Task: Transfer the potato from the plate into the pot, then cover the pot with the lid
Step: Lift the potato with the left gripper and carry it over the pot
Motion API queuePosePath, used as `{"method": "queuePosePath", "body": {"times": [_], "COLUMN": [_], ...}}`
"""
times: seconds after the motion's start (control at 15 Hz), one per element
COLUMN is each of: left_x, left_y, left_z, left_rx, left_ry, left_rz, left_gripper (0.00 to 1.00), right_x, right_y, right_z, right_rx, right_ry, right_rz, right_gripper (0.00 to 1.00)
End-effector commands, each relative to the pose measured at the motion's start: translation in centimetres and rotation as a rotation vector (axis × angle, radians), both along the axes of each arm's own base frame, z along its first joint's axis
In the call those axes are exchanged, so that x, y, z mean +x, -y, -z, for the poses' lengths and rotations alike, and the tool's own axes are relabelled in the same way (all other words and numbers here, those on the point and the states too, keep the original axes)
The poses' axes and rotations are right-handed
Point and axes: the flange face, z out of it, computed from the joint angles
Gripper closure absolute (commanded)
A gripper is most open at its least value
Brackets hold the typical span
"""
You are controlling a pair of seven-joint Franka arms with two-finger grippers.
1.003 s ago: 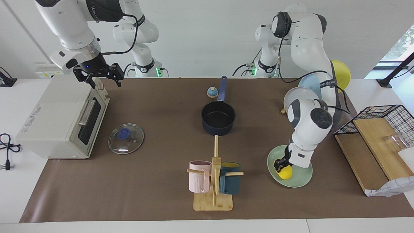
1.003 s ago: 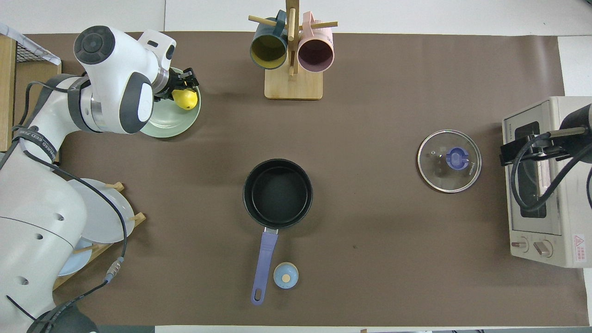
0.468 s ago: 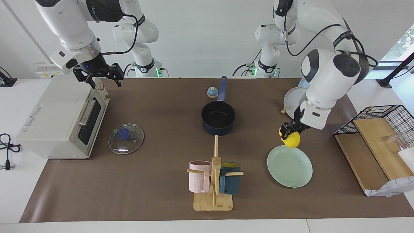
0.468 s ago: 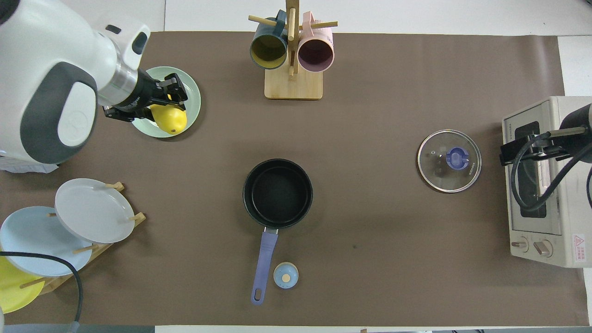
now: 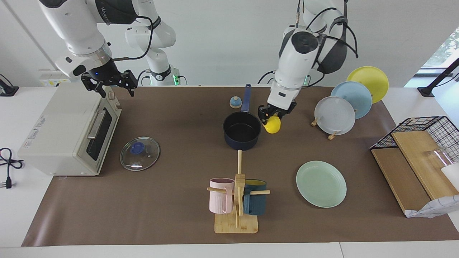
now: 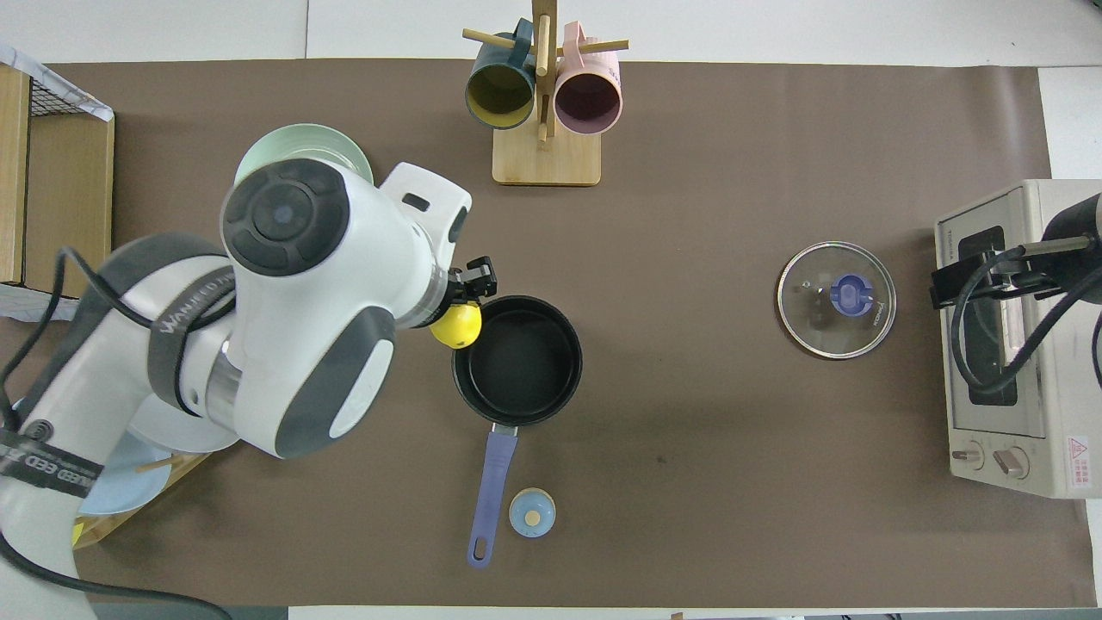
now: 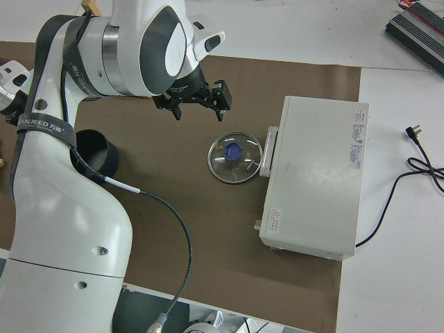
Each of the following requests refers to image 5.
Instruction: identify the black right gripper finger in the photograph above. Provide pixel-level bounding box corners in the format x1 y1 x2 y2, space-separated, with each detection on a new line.
81 75 107 98
121 71 138 97

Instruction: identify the yellow potato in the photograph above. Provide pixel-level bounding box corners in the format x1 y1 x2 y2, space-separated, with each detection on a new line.
264 115 282 134

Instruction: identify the glass lid blue knob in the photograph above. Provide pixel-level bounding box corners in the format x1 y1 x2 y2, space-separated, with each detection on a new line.
120 137 161 171

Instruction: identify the grey plate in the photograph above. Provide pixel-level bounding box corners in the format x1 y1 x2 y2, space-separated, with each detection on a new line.
315 96 356 135

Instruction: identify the wooden plate rack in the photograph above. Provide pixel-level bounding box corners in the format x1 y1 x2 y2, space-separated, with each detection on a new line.
311 115 341 140

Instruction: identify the light blue plate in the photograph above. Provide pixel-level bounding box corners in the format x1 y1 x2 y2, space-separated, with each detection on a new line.
331 81 373 119

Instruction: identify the green plate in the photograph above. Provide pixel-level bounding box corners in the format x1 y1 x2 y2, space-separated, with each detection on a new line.
296 161 347 208

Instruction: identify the yellow plate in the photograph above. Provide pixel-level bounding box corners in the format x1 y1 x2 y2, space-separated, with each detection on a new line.
346 66 389 104

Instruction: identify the white power strip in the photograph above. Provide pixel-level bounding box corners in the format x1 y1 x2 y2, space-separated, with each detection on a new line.
39 70 72 87

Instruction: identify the beige toaster oven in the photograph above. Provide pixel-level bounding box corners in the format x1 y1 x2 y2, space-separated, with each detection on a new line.
17 82 122 176

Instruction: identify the dark teal mug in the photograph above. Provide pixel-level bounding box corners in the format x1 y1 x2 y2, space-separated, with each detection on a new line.
243 179 268 216

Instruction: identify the pink mug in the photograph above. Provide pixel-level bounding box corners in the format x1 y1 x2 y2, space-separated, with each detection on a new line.
209 178 235 214

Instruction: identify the wooden mug tree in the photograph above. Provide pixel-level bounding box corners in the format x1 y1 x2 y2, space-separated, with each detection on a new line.
207 150 270 234

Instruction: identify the brown table mat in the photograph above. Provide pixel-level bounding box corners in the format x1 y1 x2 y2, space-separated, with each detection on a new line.
22 86 459 247

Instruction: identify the wooden cutting board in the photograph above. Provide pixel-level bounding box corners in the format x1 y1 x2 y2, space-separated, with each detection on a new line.
391 131 459 200
371 148 431 215

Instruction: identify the clear glass bottle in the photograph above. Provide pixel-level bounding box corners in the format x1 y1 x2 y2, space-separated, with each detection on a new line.
428 146 459 191

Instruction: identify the black pot purple handle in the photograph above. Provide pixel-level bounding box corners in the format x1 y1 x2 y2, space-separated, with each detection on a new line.
223 84 262 150

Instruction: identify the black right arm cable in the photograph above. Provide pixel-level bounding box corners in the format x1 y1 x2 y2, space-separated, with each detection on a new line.
111 16 155 61

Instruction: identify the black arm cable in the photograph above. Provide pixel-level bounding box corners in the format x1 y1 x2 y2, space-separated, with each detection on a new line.
296 0 359 58
111 16 155 61

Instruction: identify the black camera stand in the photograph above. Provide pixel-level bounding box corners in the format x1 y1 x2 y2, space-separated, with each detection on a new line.
417 57 459 97
0 73 19 97

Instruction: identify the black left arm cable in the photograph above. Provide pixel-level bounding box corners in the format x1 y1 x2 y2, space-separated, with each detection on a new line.
296 0 359 58

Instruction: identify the black power cord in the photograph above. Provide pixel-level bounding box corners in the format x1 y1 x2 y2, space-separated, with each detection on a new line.
0 148 24 189

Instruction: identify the black wire basket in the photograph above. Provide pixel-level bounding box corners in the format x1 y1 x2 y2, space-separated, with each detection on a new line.
370 116 459 172

